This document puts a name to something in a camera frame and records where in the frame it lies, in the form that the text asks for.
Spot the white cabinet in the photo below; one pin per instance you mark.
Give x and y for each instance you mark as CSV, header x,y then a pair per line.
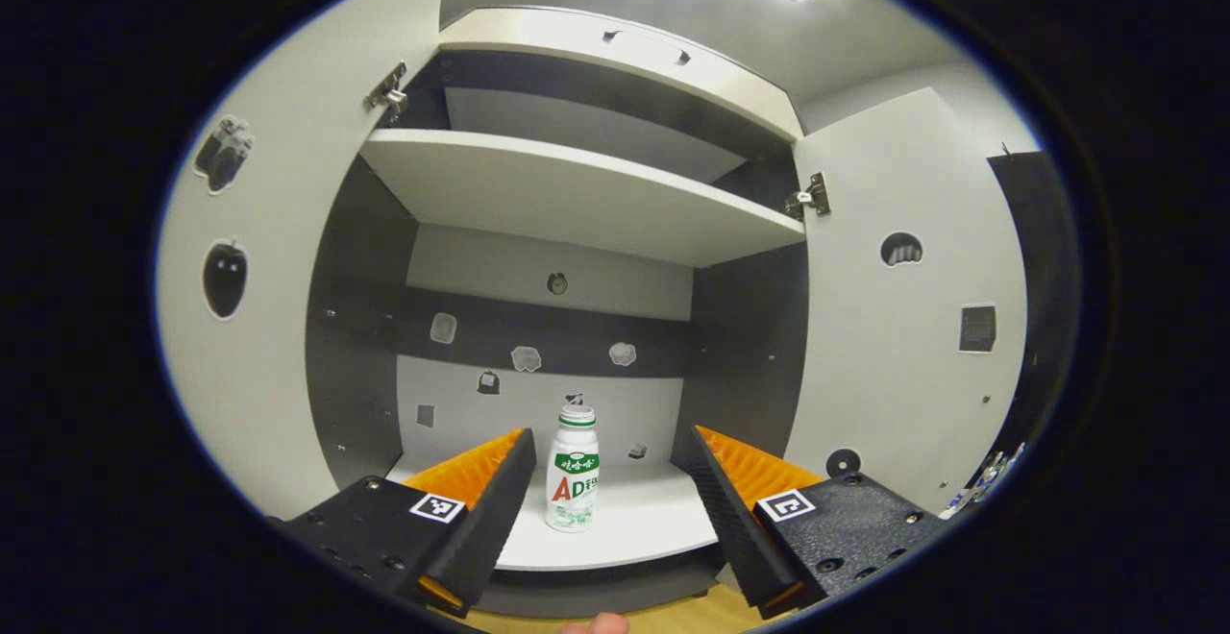
x,y
548,279

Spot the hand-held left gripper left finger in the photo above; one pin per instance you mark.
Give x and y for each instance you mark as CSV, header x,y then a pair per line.
x,y
485,528

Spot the white cabinet shelf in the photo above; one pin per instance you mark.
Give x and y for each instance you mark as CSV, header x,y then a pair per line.
x,y
634,519
577,197

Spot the white blue printed object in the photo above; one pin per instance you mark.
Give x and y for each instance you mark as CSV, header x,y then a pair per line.
x,y
990,475

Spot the cabinet door with camera sticker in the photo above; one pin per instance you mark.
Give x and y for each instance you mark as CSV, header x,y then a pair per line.
x,y
279,375

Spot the metal door hinge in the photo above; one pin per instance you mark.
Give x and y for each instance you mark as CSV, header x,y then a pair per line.
x,y
386,94
809,198

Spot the cabinet door with cat sticker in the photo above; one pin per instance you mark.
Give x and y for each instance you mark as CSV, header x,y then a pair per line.
x,y
884,394

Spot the white drink bottle green label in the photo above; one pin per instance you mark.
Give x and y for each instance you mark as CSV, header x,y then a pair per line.
x,y
573,490

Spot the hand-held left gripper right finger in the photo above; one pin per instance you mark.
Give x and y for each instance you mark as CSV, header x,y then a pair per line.
x,y
740,538

